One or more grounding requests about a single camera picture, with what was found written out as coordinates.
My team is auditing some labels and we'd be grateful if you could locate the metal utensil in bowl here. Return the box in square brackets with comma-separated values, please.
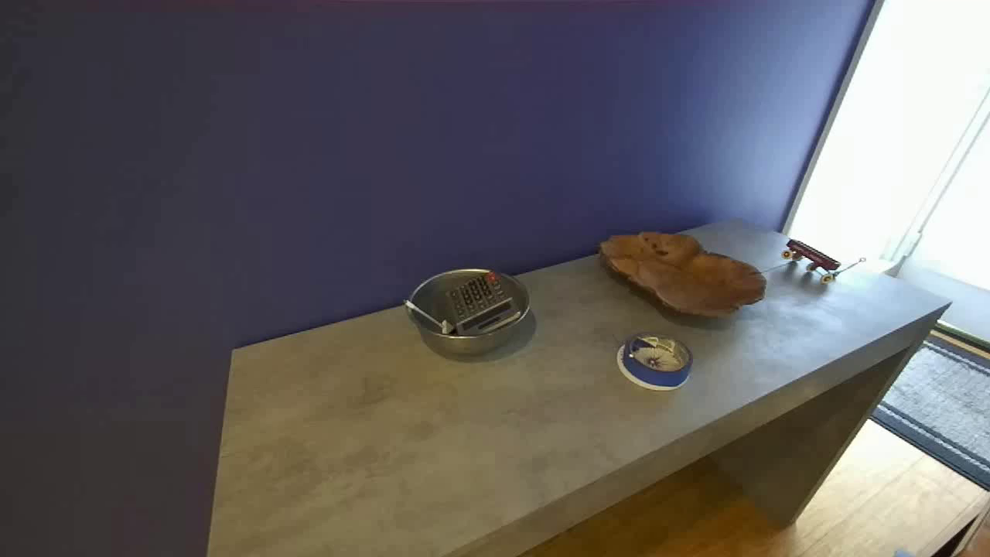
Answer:
[406, 270, 512, 335]

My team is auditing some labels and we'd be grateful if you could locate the silver metal bowl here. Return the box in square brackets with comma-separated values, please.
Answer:
[406, 266, 531, 358]

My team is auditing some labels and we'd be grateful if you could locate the brown wooden bowl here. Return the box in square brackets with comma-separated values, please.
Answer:
[599, 232, 767, 320]

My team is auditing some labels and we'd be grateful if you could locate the blue tape roll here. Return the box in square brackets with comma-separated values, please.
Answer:
[614, 335, 692, 391]

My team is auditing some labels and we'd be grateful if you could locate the grey concrete-look cabinet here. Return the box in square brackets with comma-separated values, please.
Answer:
[208, 224, 945, 557]

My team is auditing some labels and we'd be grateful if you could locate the dark floor mat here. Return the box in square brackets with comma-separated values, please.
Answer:
[873, 335, 990, 488]

